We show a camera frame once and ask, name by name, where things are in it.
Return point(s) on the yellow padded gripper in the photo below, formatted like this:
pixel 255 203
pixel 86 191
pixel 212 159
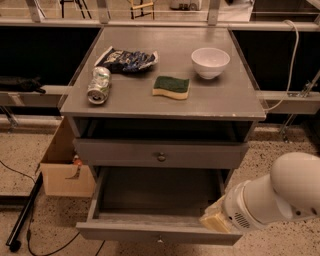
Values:
pixel 237 207

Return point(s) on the grey drawer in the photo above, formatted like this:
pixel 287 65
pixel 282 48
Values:
pixel 161 154
pixel 154 205

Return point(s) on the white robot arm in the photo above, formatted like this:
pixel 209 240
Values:
pixel 289 192

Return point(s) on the grey top drawer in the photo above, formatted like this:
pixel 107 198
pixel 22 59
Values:
pixel 161 154

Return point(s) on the grey wooden drawer cabinet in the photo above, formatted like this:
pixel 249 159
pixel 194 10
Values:
pixel 222 109

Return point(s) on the green yellow sponge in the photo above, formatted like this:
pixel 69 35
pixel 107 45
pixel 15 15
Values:
pixel 171 87

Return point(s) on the white ceramic bowl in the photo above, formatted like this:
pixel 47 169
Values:
pixel 209 62

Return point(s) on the brown cardboard box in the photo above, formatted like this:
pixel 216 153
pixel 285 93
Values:
pixel 63 172

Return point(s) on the crushed green soda can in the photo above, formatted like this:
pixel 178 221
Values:
pixel 99 87

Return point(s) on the blue crumpled chip bag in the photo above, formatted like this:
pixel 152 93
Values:
pixel 122 61

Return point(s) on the black bar on floor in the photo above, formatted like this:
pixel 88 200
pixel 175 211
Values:
pixel 27 203

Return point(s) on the yellow chair in background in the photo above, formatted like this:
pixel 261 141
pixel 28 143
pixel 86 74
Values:
pixel 141 8

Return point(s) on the black object on ledge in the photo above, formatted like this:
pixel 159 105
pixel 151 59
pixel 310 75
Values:
pixel 21 84

